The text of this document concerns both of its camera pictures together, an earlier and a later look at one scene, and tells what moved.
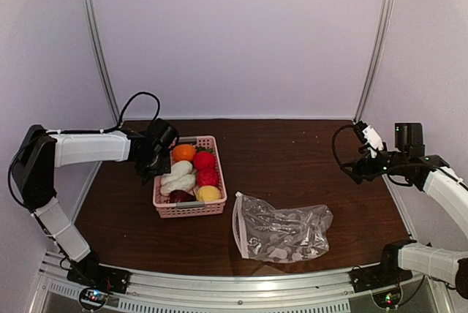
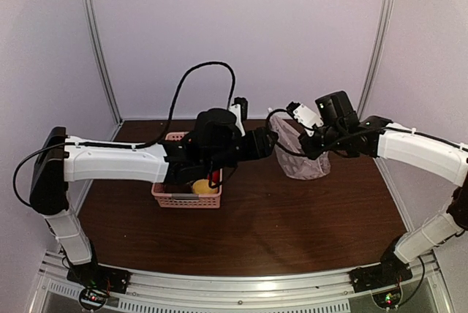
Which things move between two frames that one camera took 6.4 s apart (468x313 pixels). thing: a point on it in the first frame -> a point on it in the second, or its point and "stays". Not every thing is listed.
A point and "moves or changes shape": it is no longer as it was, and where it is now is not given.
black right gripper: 364,161 -> 312,151
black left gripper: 165,167 -> 259,147
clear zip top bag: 283,235 -> 287,132
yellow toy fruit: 208,193 -> 202,186
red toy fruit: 204,160 moves or changes shape
